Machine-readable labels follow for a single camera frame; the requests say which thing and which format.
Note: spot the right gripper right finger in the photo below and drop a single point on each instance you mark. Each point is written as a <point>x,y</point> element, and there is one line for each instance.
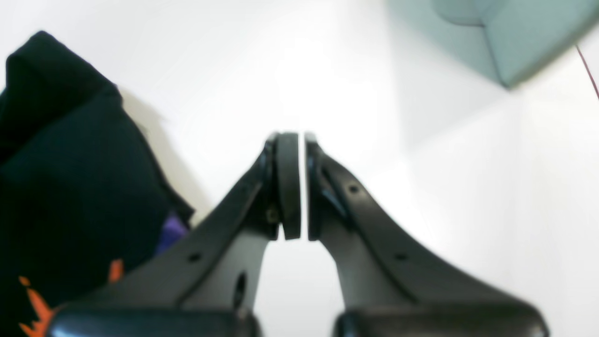
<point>393,286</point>

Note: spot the grey tray at table edge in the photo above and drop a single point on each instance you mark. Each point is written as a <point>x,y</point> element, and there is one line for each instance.
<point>506,41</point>

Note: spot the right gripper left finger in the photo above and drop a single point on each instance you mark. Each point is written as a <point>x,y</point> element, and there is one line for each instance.
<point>205,285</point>

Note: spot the black T-shirt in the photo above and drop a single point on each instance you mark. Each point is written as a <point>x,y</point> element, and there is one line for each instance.
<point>80,187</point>

